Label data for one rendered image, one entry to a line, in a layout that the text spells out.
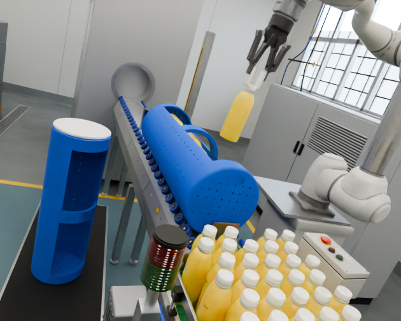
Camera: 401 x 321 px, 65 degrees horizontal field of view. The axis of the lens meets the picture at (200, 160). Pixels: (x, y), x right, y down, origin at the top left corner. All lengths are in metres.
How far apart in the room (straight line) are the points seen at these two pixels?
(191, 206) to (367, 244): 1.91
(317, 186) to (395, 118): 0.43
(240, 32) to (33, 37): 3.55
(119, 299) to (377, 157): 1.09
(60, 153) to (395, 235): 2.43
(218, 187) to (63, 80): 5.23
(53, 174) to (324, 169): 1.29
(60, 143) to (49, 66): 4.54
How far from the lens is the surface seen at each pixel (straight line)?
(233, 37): 6.34
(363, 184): 1.45
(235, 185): 1.12
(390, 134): 1.44
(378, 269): 3.05
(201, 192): 1.07
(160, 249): 0.54
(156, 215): 1.39
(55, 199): 1.75
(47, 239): 1.89
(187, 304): 0.87
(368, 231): 2.70
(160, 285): 0.58
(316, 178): 1.58
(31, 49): 6.15
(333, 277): 1.08
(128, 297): 1.01
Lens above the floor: 1.56
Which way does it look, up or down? 18 degrees down
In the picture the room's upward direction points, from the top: 18 degrees clockwise
